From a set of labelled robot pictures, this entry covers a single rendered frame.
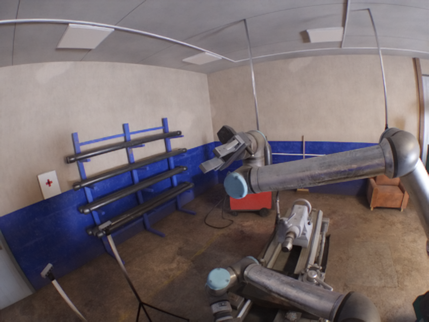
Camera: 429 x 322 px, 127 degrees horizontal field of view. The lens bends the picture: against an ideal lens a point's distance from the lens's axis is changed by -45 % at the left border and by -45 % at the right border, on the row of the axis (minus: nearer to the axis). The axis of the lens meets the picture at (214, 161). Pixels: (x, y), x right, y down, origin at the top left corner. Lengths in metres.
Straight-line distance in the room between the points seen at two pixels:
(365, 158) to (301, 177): 0.19
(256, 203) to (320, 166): 3.52
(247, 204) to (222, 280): 3.33
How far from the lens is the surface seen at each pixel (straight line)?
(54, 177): 3.18
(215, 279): 0.81
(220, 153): 0.49
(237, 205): 4.08
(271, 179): 0.59
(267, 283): 0.74
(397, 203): 4.85
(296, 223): 1.76
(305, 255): 1.93
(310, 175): 0.57
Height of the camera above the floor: 2.11
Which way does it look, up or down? 13 degrees down
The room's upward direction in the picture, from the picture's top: 6 degrees counter-clockwise
